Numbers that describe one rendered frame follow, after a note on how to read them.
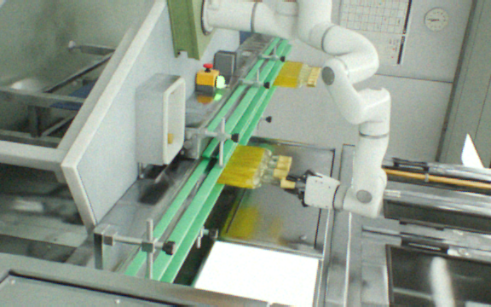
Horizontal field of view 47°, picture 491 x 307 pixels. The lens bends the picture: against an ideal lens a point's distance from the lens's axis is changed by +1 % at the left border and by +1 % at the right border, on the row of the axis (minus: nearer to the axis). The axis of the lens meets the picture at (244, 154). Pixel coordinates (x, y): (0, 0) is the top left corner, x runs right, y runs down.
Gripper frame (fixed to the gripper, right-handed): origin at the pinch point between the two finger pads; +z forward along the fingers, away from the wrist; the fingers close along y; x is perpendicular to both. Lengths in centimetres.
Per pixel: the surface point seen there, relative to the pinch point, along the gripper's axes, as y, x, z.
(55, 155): 23, 65, 37
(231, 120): 13.9, -6.7, 26.8
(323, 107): -154, -574, 166
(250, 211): -12.8, 3.1, 12.5
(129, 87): 34, 39, 35
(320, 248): -12.5, 12.1, -15.7
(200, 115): 15.6, -0.4, 35.3
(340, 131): -187, -582, 138
